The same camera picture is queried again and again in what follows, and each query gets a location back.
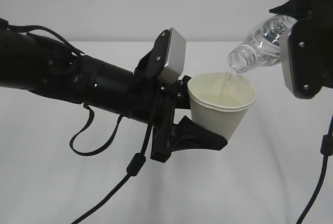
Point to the clear green-label water bottle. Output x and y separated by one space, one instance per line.
261 46

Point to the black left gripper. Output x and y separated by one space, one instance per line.
152 102

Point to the white paper cup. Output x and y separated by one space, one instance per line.
219 101

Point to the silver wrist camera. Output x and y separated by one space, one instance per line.
165 61
301 59

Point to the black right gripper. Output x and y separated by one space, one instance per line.
320 12

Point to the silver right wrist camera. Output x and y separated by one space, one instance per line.
301 59

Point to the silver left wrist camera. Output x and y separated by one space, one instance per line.
165 61

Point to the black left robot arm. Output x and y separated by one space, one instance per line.
53 68

